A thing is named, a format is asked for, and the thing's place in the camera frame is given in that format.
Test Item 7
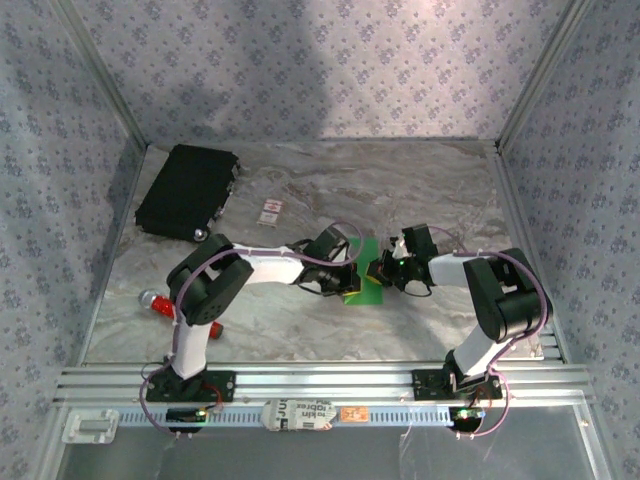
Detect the aluminium frame post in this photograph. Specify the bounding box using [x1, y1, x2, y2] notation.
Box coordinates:
[494, 0, 599, 151]
[49, 0, 151, 149]

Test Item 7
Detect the green cloth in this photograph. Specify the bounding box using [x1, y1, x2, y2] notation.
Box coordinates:
[342, 236, 385, 306]

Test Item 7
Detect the small red white card box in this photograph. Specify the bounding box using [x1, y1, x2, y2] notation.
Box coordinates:
[257, 198, 284, 226]

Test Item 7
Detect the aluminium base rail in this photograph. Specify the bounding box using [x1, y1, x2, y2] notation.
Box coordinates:
[53, 362, 599, 405]

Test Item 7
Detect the aluminium side rail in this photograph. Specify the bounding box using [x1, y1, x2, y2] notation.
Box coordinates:
[74, 142, 151, 366]
[492, 144, 574, 364]

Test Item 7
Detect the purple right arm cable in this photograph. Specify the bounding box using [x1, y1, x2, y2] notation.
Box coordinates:
[429, 225, 551, 441]

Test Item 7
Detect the white plastic bracket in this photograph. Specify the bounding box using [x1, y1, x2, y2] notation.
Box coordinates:
[61, 408, 120, 445]

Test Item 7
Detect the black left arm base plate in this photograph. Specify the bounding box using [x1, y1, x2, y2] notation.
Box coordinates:
[144, 369, 237, 404]

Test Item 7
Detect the grey slotted cable duct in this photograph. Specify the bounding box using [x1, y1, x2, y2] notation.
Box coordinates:
[117, 404, 456, 430]

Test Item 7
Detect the red bottle with silver cap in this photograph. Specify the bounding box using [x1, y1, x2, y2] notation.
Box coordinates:
[138, 288, 225, 340]

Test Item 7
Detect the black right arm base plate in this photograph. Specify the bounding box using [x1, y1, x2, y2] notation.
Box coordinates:
[412, 368, 504, 401]

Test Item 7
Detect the black hard case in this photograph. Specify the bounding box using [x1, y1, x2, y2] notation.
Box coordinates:
[134, 143, 241, 241]

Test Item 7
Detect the newspaper wrapped roll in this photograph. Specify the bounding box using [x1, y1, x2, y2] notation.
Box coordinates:
[262, 398, 337, 432]

